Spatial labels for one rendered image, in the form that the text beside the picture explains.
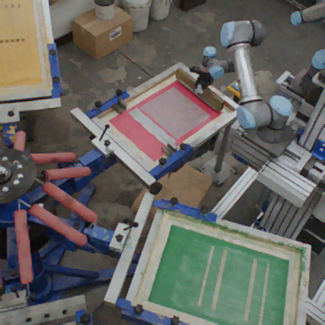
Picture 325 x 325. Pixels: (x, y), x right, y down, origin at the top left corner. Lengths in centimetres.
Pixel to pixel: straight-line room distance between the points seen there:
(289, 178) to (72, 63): 284
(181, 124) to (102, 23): 210
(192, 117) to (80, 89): 175
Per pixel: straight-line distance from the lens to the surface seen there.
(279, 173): 236
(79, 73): 447
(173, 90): 294
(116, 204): 350
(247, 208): 336
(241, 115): 219
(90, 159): 244
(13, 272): 217
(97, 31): 448
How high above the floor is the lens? 299
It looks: 48 degrees down
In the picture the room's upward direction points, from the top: 8 degrees clockwise
